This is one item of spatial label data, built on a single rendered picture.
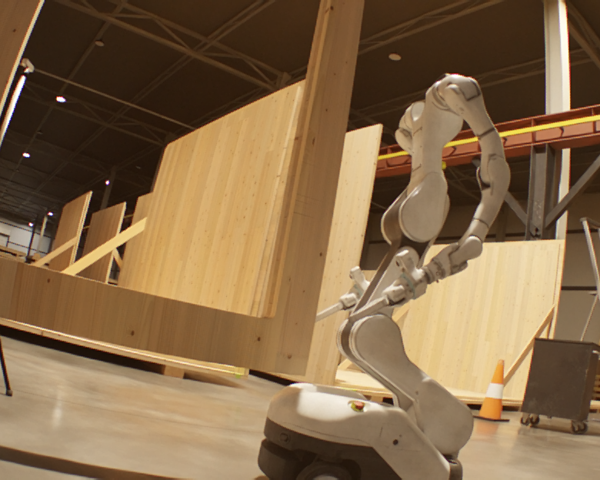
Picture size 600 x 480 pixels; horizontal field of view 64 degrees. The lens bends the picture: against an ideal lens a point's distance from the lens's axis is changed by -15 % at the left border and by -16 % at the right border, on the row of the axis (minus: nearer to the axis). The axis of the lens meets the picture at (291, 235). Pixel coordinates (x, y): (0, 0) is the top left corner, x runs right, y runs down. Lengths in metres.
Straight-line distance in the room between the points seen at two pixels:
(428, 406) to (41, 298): 1.21
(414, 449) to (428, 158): 0.97
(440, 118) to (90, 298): 1.29
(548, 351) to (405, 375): 4.29
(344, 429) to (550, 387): 4.52
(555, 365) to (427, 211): 4.28
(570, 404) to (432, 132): 4.31
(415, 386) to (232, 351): 0.58
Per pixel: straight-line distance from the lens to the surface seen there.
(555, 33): 13.74
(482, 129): 1.81
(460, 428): 1.84
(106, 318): 1.54
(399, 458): 1.60
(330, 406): 1.55
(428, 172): 1.87
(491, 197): 1.75
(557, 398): 5.87
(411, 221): 1.77
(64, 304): 1.52
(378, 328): 1.69
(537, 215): 11.03
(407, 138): 2.17
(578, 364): 5.83
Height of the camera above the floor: 0.49
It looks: 11 degrees up
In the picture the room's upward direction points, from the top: 12 degrees clockwise
